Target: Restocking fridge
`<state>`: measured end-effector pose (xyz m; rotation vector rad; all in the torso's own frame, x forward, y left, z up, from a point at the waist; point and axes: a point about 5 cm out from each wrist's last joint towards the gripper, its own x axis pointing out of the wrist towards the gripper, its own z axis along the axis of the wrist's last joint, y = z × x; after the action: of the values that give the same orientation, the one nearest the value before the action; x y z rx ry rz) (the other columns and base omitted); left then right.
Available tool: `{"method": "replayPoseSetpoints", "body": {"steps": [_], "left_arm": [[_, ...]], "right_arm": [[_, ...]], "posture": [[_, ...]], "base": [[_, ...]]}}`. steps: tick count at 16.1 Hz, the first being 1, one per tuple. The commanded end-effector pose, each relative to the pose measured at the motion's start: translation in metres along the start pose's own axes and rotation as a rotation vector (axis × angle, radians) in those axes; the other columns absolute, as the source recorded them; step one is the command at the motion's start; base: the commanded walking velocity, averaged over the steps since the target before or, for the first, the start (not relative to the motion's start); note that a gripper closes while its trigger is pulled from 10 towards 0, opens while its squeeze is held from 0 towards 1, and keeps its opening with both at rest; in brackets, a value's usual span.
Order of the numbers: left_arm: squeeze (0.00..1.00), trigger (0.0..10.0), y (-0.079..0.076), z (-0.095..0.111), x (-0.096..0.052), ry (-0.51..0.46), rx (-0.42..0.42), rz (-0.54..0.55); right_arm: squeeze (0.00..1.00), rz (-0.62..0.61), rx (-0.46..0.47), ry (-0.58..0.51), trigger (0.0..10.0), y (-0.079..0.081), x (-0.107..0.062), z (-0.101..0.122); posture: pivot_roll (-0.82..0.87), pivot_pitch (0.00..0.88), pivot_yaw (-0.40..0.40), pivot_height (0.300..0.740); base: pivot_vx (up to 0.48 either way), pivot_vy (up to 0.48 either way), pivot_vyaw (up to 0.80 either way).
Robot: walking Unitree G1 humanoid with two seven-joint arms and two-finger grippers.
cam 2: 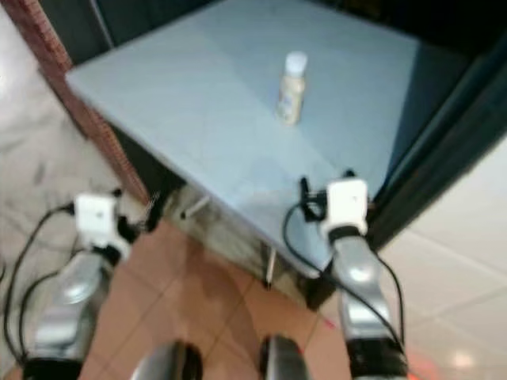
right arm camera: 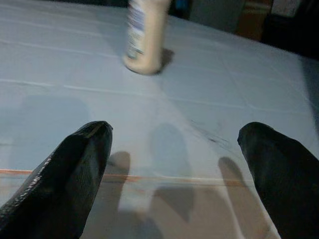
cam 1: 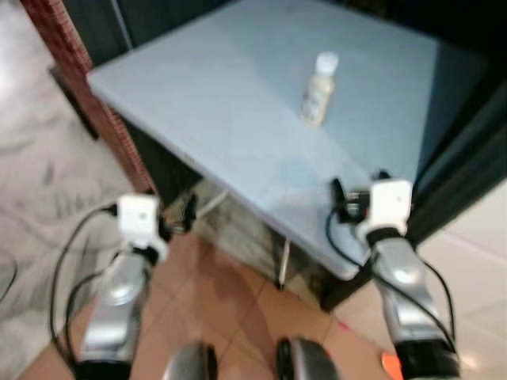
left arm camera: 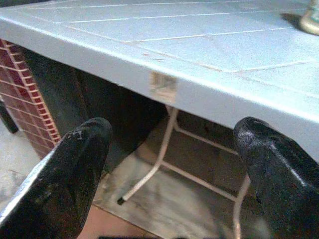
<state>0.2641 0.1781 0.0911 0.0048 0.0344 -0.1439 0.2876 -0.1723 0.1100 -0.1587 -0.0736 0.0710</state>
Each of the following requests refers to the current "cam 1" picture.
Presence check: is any beige bottle with white cap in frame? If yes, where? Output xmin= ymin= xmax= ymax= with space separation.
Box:
xmin=299 ymin=51 xmax=340 ymax=127

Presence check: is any white plastic table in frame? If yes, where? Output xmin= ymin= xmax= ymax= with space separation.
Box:
xmin=86 ymin=0 xmax=496 ymax=287

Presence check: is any silver left robot leg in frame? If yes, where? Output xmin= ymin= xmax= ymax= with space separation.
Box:
xmin=162 ymin=342 xmax=219 ymax=380

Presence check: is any silver robot leg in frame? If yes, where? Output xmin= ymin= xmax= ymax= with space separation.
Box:
xmin=162 ymin=342 xmax=219 ymax=380
xmin=276 ymin=338 xmax=341 ymax=380

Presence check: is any silver right robot leg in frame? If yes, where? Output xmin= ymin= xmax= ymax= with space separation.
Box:
xmin=276 ymin=338 xmax=341 ymax=380

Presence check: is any dark grey metal door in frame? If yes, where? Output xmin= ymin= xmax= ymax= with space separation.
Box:
xmin=62 ymin=0 xmax=171 ymax=68

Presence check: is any red tiled pillar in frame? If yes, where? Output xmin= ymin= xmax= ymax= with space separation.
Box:
xmin=20 ymin=0 xmax=155 ymax=195

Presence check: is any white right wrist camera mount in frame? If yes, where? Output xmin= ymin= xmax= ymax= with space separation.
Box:
xmin=366 ymin=180 xmax=413 ymax=238

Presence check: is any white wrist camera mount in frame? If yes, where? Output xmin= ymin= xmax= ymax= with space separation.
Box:
xmin=366 ymin=180 xmax=413 ymax=238
xmin=117 ymin=194 xmax=159 ymax=242

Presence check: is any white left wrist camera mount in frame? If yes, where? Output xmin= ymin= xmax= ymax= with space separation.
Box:
xmin=117 ymin=194 xmax=159 ymax=242

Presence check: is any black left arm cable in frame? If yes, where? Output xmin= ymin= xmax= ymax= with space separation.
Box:
xmin=65 ymin=272 xmax=105 ymax=351
xmin=49 ymin=202 xmax=120 ymax=369

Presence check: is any black floor cable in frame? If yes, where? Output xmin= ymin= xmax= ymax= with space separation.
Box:
xmin=0 ymin=252 xmax=18 ymax=306

